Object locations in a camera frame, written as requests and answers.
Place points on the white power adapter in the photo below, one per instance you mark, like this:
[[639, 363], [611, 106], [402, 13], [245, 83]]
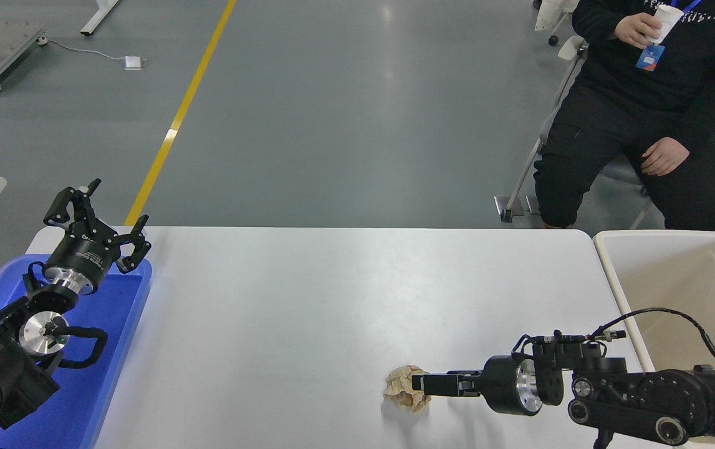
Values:
[[133, 62]]

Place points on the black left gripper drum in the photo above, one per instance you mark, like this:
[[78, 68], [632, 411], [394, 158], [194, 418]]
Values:
[[83, 255]]

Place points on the person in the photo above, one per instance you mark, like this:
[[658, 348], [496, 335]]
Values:
[[631, 100]]

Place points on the white draped rolling chair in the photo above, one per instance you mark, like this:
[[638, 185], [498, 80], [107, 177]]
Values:
[[553, 12]]

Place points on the small white paper cup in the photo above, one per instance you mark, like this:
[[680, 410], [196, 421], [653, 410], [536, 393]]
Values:
[[669, 19]]

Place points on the large pale plastic bin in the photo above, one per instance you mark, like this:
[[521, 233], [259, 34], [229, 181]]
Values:
[[694, 274]]

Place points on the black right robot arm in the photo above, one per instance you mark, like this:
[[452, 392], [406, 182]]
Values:
[[662, 393]]

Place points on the tan paper ball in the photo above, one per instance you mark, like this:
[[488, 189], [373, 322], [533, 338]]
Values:
[[401, 390]]

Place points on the grey wheeled platform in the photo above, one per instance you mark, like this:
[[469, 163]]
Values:
[[2, 43]]

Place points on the person's right hand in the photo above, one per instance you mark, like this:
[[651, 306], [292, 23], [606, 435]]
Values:
[[634, 28]]

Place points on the grey office chair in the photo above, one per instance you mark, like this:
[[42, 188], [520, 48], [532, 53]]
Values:
[[572, 47]]

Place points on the blue plastic tray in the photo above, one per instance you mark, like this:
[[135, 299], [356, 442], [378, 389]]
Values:
[[101, 349]]

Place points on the white metal table leg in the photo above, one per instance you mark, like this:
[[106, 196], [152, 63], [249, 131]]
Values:
[[98, 15]]

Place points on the person's left hand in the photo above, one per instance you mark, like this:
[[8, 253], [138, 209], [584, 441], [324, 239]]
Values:
[[666, 156]]

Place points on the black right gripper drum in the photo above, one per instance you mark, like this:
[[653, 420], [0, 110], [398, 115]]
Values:
[[500, 385]]

